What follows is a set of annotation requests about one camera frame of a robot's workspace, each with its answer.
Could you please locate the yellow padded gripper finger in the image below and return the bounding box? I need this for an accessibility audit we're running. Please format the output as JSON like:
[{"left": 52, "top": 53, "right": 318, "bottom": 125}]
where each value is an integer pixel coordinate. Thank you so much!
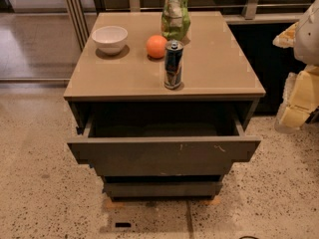
[{"left": 278, "top": 104, "right": 310, "bottom": 128}]

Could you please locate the grey top drawer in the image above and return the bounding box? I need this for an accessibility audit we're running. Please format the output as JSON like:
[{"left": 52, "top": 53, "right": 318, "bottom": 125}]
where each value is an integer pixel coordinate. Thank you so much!
[{"left": 66, "top": 113, "right": 262, "bottom": 177}]

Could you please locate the grey drawer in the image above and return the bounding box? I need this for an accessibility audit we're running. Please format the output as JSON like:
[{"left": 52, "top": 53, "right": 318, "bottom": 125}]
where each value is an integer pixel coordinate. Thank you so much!
[
  {"left": 104, "top": 175, "right": 222, "bottom": 199},
  {"left": 66, "top": 113, "right": 262, "bottom": 177}
]

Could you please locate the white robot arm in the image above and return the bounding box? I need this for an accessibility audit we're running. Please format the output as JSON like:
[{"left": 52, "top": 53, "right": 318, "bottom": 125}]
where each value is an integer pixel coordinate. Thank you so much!
[{"left": 273, "top": 0, "right": 319, "bottom": 133}]

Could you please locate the grey drawer cabinet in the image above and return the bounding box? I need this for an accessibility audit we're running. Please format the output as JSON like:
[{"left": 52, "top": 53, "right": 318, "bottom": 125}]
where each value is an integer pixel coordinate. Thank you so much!
[{"left": 63, "top": 11, "right": 267, "bottom": 202}]

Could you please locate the grey lower drawer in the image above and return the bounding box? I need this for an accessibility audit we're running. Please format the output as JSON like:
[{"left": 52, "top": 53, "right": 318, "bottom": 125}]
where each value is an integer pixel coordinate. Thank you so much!
[{"left": 104, "top": 175, "right": 222, "bottom": 199}]

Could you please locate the blue silver drink can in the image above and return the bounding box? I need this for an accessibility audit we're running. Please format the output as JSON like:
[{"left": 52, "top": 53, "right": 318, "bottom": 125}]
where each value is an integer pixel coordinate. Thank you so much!
[{"left": 164, "top": 40, "right": 183, "bottom": 90}]

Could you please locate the green chip bag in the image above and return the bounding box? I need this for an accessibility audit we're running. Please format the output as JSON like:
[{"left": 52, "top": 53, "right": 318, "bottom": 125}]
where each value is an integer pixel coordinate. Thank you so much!
[{"left": 161, "top": 0, "right": 190, "bottom": 41}]

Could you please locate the orange fruit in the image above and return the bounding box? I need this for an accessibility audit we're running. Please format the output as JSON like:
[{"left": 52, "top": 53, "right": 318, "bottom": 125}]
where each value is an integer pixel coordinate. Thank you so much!
[{"left": 147, "top": 35, "right": 167, "bottom": 59}]

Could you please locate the white ceramic bowl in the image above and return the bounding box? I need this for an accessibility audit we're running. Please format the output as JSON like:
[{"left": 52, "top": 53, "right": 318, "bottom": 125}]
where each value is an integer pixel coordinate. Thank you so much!
[{"left": 92, "top": 26, "right": 128, "bottom": 55}]

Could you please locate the black floor socket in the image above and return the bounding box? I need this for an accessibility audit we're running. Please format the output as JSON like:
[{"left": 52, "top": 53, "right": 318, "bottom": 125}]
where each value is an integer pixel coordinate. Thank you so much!
[{"left": 115, "top": 222, "right": 132, "bottom": 228}]

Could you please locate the metal window rail frame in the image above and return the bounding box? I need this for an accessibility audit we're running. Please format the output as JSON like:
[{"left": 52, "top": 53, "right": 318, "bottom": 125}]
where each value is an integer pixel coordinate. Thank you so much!
[{"left": 65, "top": 0, "right": 315, "bottom": 45}]

